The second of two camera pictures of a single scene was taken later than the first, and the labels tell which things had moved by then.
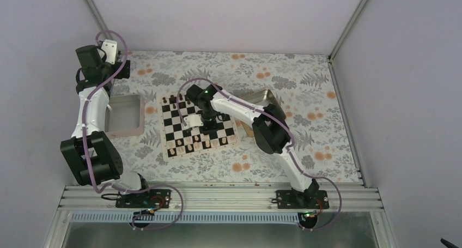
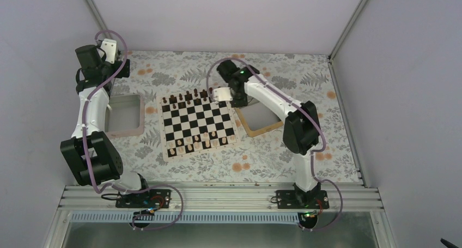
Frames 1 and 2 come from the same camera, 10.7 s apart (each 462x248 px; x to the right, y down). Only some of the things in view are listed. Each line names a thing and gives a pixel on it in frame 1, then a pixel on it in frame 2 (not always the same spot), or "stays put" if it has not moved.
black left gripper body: x=125 y=74 stays put
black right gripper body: x=213 y=126 -> x=243 y=99
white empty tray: x=126 y=118 stays put
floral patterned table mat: x=304 y=84 stays put
